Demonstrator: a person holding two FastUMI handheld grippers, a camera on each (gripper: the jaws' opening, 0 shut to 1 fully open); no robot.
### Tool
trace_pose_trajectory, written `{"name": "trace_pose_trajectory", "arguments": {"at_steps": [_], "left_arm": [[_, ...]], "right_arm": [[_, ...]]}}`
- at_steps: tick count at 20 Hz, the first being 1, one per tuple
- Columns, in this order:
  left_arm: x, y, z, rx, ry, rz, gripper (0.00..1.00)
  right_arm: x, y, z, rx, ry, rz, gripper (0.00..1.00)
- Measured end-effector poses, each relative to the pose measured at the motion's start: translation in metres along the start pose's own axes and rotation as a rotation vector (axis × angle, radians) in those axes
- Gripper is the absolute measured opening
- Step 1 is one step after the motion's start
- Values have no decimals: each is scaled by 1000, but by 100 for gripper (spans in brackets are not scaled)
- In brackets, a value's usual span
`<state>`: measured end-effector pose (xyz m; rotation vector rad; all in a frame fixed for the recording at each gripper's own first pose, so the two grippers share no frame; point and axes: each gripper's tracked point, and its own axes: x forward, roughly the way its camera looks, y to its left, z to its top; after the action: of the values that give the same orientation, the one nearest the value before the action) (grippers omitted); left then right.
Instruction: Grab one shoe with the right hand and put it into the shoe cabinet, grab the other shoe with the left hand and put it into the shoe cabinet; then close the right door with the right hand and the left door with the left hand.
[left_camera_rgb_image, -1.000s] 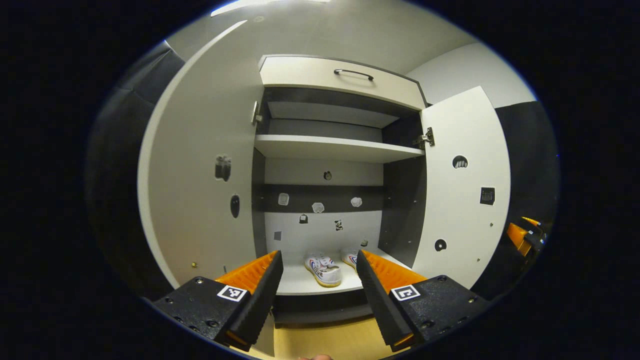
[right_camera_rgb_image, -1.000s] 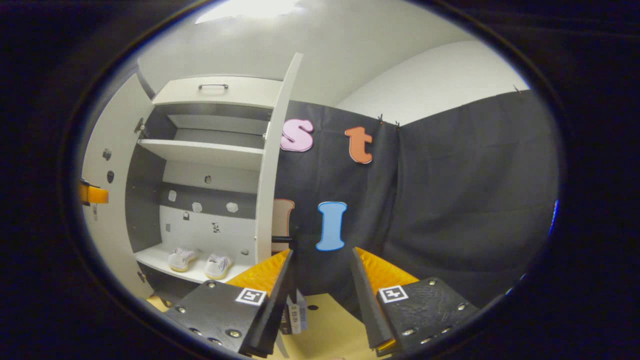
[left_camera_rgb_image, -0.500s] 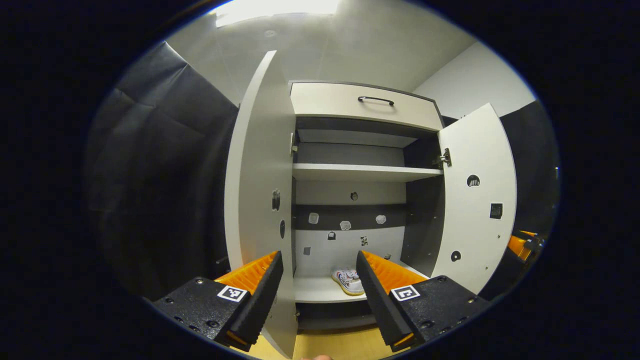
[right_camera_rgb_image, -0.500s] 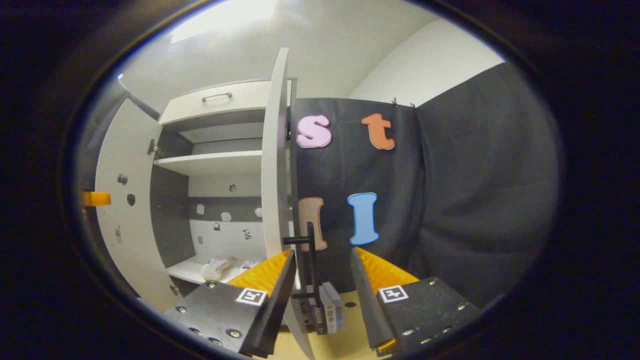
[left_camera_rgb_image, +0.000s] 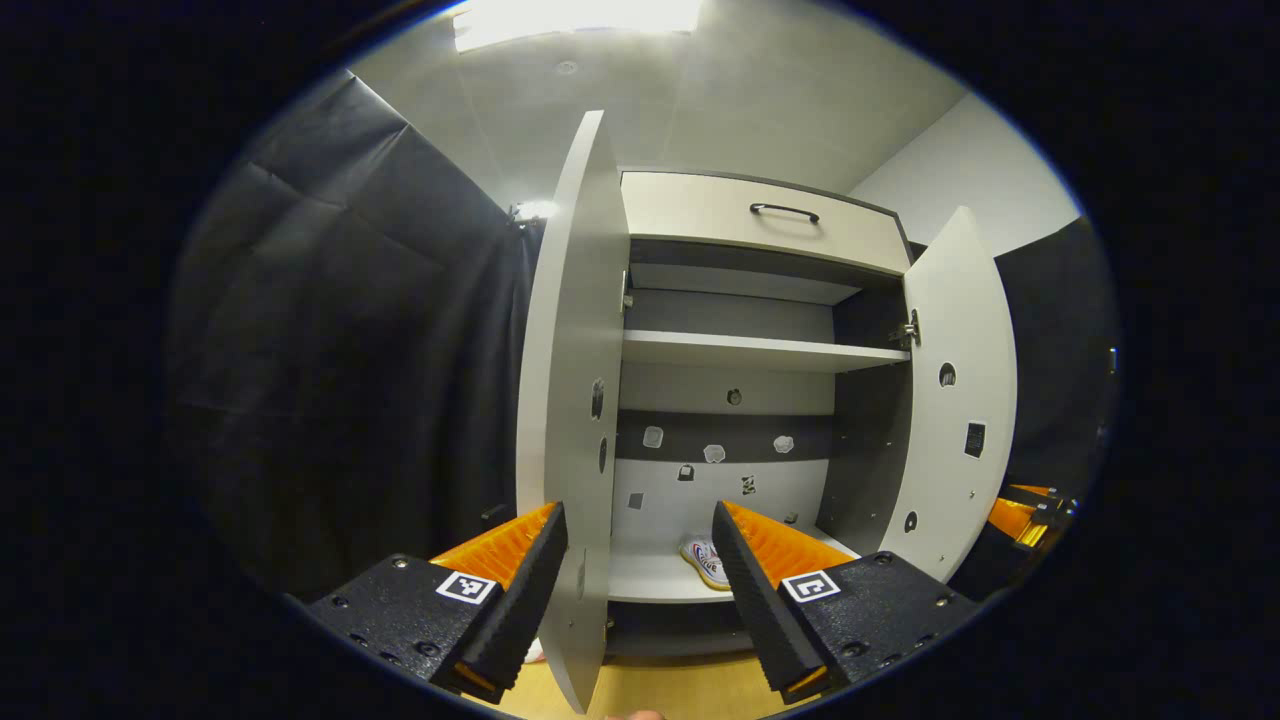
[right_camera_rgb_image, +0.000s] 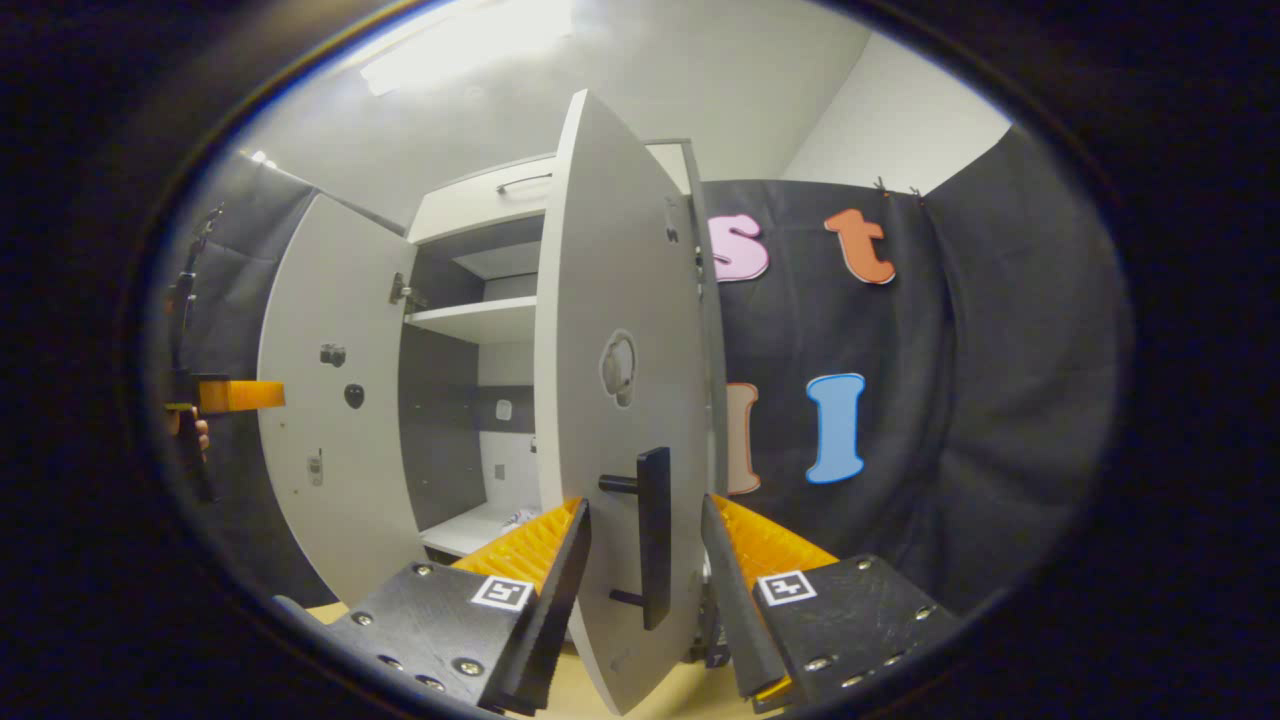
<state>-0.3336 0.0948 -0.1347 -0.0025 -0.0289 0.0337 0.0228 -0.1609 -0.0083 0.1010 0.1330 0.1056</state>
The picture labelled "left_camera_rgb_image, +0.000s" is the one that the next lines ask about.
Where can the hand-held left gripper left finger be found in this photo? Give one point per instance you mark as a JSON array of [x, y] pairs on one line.
[[525, 595]]

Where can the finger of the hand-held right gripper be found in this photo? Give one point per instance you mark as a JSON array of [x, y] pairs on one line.
[[1010, 518], [1030, 490]]

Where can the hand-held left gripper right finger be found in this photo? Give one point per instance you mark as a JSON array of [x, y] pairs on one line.
[[760, 600]]

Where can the white canvas shoe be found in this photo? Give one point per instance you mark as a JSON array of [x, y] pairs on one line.
[[703, 562]]

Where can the white shoe cabinet door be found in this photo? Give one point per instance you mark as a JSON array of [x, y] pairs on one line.
[[575, 300], [960, 300]]

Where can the white and grey shoe cabinet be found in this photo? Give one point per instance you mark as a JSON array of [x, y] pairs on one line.
[[720, 315]]

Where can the metal door hinge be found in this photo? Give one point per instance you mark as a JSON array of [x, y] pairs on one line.
[[626, 290], [907, 328]]

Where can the white cabinet shelf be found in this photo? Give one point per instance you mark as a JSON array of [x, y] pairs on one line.
[[740, 350]]

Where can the white cabinet drawer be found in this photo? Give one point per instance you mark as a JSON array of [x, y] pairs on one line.
[[720, 215]]

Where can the pink slipper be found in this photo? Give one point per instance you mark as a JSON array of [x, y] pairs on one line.
[[535, 651]]

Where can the black backdrop cloth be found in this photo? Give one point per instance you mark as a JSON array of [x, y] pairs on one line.
[[350, 350], [1060, 350]]

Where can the small bright lamp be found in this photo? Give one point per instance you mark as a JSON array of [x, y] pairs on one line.
[[532, 211]]

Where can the ceiling light panel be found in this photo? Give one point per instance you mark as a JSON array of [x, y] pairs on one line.
[[570, 20]]

